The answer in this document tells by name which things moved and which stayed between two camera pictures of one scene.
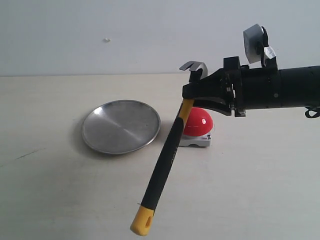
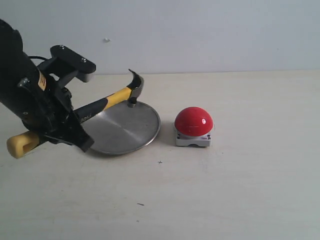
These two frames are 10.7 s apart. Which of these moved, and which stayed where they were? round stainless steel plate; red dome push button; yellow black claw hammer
Moved: yellow black claw hammer
Stayed: round stainless steel plate; red dome push button
